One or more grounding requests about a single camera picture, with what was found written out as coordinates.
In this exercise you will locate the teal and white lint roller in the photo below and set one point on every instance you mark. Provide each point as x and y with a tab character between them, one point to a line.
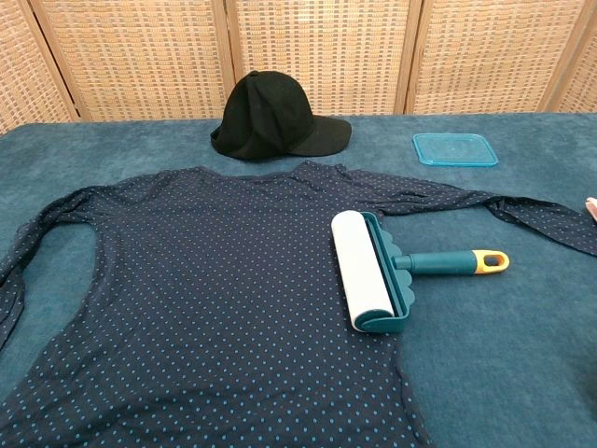
359	270

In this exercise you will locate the navy polka dot shirt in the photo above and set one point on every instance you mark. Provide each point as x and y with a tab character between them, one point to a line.
210	280

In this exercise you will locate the black baseball cap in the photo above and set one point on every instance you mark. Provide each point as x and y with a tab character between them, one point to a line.
270	116

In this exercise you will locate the blue plastic container lid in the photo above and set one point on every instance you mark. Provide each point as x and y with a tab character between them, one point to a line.
452	148

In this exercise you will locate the woven folding screen panel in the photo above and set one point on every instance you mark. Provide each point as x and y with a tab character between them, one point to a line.
322	51
490	51
135	56
585	79
16	70

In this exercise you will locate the teal plush table cover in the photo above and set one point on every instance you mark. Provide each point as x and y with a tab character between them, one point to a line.
490	350

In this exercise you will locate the pink and white tissue pack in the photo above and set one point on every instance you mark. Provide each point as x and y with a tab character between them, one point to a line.
592	209

